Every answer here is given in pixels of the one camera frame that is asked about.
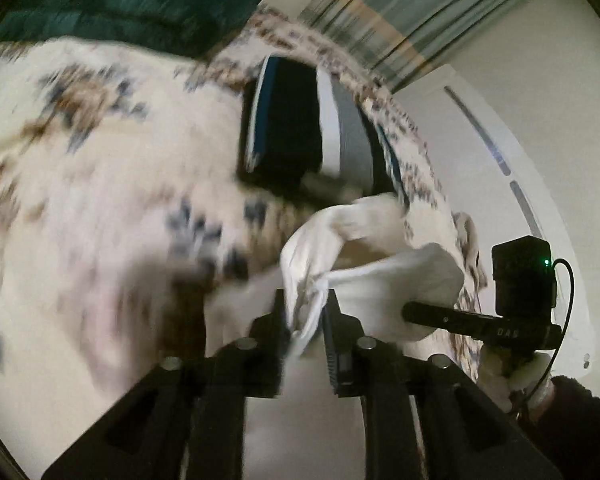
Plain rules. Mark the striped curtain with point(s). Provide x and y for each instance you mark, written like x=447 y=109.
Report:
x=405 y=15

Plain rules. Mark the white wardrobe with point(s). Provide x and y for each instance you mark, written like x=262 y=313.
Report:
x=520 y=170

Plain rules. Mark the person's right forearm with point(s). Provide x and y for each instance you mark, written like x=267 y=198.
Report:
x=580 y=430

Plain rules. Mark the person's right hand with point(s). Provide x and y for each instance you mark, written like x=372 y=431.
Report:
x=505 y=380

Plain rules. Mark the floral printed blanket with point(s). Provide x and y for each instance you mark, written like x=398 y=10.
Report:
x=105 y=210

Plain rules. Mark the black folded garment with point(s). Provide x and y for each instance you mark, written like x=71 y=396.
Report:
x=285 y=120

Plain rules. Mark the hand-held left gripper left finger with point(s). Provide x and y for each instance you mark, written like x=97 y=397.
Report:
x=271 y=342

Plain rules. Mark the dark green pillow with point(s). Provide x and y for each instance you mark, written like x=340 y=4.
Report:
x=130 y=0

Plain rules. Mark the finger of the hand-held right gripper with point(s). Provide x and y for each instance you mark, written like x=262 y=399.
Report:
x=445 y=317

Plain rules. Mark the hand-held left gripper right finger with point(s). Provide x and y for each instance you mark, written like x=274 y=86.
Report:
x=332 y=342

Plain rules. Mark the grey white folded garment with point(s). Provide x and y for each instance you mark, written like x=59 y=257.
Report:
x=347 y=130

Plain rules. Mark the small white garment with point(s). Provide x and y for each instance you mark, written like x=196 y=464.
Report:
x=380 y=270

